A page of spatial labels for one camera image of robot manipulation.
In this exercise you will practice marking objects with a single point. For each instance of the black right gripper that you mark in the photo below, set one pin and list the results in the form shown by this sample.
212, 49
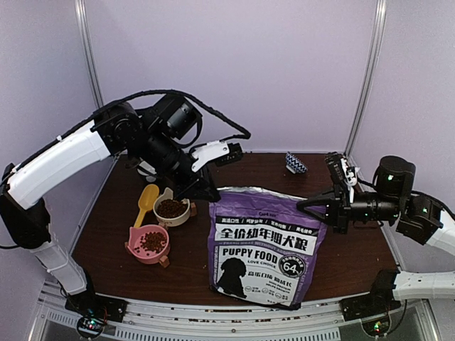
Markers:
341, 207

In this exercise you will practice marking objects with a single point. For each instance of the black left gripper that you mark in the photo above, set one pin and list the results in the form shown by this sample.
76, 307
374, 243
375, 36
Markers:
194, 187

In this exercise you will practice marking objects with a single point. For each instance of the cream cat-ear pet bowl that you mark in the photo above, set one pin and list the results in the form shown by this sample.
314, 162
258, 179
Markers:
174, 222

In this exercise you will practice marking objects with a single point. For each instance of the yellow plastic scoop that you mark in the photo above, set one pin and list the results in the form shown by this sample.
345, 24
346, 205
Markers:
146, 203

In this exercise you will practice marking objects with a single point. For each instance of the purple pet food bag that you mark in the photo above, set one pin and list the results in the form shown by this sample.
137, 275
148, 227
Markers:
261, 249

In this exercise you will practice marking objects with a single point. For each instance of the pink cat-ear pet bowl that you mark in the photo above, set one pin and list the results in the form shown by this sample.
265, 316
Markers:
148, 258

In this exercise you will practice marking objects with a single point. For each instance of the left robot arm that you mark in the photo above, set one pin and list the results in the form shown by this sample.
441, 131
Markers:
150, 135

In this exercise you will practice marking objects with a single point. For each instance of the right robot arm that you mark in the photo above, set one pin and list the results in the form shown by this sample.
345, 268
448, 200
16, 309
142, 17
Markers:
391, 198

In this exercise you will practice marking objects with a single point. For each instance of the kibble in cream bowl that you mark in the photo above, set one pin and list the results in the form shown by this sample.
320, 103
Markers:
171, 208

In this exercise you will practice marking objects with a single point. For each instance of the blue white patterned bowl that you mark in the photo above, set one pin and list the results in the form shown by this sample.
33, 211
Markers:
294, 165

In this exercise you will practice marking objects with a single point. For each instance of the kibble in pink bowl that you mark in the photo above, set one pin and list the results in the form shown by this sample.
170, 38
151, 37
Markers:
153, 242

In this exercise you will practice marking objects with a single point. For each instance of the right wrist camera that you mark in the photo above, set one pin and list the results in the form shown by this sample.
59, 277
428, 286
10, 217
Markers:
342, 174

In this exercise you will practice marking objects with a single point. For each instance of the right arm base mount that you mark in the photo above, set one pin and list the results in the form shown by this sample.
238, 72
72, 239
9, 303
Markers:
372, 311

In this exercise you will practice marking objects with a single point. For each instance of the front aluminium rail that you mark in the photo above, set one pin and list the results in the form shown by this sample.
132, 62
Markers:
162, 321

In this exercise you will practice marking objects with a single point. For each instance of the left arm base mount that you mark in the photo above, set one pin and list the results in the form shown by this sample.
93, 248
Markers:
97, 310

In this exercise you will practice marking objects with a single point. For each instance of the right aluminium frame post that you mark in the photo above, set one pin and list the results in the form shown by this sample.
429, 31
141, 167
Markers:
371, 64

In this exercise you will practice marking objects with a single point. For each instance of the aluminium frame post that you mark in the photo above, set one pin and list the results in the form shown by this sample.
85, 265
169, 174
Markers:
371, 64
84, 30

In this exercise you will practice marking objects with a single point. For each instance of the left aluminium frame post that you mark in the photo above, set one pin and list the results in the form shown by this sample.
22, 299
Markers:
84, 30

